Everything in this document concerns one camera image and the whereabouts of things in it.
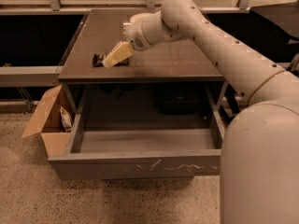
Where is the white bowl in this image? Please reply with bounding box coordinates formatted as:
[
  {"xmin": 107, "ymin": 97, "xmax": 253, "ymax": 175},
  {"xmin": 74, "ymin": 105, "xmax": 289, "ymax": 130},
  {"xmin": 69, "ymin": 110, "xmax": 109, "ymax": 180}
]
[{"xmin": 130, "ymin": 13, "xmax": 150, "ymax": 23}]

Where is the crumpled wrapper in box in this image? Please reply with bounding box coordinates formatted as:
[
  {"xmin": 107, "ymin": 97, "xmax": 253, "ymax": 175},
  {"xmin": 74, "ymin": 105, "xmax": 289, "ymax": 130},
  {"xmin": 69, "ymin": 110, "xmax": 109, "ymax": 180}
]
[{"xmin": 60, "ymin": 106, "xmax": 72, "ymax": 133}]

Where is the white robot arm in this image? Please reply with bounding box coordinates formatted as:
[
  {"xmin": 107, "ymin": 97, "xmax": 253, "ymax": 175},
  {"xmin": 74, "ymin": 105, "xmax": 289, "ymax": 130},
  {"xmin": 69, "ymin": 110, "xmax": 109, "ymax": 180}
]
[{"xmin": 103, "ymin": 0, "xmax": 299, "ymax": 224}]

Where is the grey open top drawer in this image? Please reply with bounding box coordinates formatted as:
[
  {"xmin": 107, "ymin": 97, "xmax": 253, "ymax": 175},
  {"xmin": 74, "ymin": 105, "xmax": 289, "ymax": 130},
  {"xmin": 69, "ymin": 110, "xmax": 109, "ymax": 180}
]
[{"xmin": 48, "ymin": 82, "xmax": 227, "ymax": 181}]

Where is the open cardboard box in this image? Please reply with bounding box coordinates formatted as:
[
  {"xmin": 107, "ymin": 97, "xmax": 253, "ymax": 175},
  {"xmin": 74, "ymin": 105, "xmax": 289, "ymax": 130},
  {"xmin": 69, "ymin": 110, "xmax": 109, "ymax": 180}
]
[{"xmin": 22, "ymin": 85, "xmax": 73, "ymax": 157}]

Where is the grey cabinet with glossy top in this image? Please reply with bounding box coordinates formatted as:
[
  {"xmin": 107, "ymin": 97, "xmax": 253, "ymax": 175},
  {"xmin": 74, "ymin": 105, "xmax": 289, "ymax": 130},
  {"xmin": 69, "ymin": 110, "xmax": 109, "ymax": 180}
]
[{"xmin": 58, "ymin": 10, "xmax": 227, "ymax": 114}]

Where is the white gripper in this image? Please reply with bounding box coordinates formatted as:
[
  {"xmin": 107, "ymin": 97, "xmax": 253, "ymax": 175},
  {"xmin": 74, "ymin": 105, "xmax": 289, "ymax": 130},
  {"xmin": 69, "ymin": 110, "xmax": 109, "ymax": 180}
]
[{"xmin": 103, "ymin": 20, "xmax": 153, "ymax": 68}]

